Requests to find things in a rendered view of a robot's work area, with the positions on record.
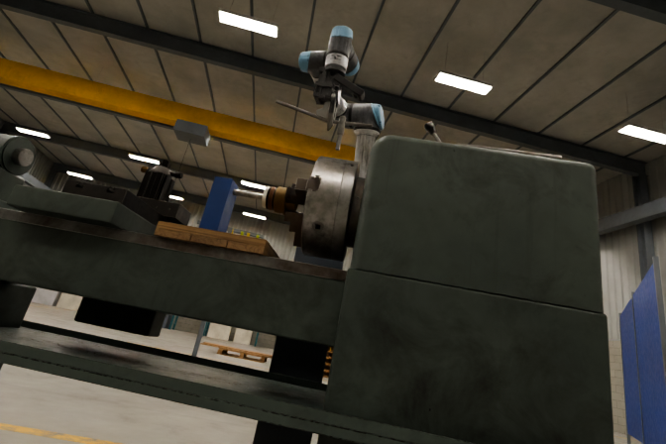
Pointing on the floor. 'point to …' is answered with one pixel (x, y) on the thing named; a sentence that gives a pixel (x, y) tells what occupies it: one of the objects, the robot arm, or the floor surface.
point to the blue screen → (644, 360)
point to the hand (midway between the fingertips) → (330, 126)
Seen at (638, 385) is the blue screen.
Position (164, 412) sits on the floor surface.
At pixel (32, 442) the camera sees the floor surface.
